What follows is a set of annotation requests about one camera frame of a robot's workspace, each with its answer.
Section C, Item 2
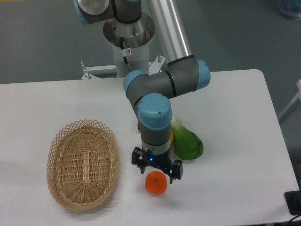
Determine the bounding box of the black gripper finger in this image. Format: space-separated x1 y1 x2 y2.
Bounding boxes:
131 147 149 174
164 160 183 184

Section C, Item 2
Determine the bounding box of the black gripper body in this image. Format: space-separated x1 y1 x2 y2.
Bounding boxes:
141 149 171 170

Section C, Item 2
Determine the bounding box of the orange fruit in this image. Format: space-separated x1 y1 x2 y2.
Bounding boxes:
144 171 167 195

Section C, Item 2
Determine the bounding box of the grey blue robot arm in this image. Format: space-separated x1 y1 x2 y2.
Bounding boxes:
74 0 211 180

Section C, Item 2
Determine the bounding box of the yellow fruit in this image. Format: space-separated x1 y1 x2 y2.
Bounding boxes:
170 131 174 144

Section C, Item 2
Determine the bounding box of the green leafy vegetable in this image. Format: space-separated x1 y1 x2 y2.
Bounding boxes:
171 115 204 160

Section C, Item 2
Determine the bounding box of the woven wicker basket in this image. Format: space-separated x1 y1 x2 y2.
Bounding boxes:
47 119 119 211

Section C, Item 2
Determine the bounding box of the black device at table edge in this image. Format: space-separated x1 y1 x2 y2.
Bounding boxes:
284 190 301 216

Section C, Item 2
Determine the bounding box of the white furniture leg right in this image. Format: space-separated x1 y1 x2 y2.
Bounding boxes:
278 80 301 125

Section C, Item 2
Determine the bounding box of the white metal frame bracket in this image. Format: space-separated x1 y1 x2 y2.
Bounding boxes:
81 55 166 80

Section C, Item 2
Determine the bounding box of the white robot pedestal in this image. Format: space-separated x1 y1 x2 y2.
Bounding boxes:
103 13 155 77

